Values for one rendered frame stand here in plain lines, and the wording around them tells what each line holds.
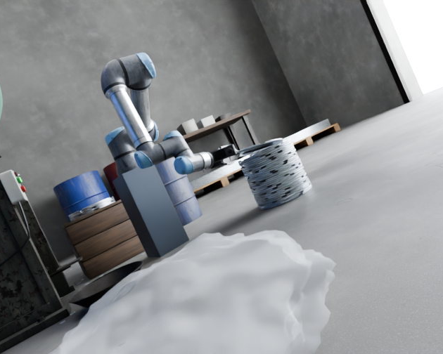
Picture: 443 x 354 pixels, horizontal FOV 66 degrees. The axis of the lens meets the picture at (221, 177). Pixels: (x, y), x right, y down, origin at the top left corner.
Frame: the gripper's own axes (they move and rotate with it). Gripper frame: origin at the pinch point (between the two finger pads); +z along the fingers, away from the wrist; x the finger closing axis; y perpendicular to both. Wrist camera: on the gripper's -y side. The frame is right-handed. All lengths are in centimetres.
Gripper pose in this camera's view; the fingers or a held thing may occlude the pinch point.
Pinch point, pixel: (238, 152)
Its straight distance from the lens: 160.8
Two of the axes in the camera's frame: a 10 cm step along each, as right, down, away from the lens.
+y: -6.6, 2.7, 7.0
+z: 6.7, -1.9, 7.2
